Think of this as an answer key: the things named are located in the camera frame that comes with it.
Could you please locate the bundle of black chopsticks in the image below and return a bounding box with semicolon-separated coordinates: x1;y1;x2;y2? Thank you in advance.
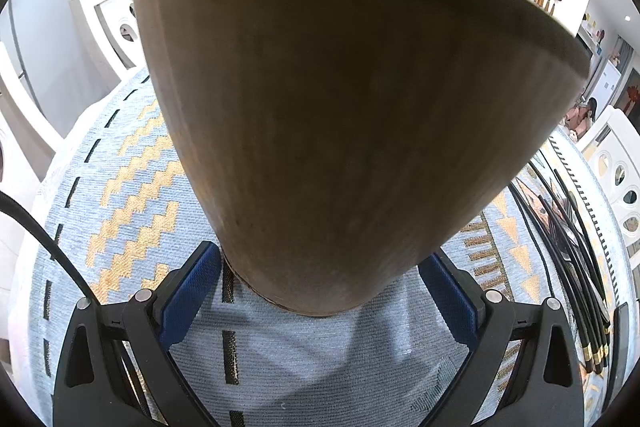
507;157;613;375

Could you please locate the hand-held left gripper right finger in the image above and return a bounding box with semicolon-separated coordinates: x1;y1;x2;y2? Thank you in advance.
419;252;585;427

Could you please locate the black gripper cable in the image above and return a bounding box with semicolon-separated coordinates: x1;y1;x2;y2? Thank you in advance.
0;191;96;308

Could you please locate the bamboo utensil holder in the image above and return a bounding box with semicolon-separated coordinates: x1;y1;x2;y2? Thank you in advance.
134;0;592;318

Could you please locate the blue patterned table mat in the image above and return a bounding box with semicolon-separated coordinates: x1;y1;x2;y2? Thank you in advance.
30;67;631;427

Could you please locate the white refrigerator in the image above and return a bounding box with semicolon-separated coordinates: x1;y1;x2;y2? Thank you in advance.
0;0;101;108

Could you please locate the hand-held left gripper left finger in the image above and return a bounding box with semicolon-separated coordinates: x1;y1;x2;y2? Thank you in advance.
52;241;222;427

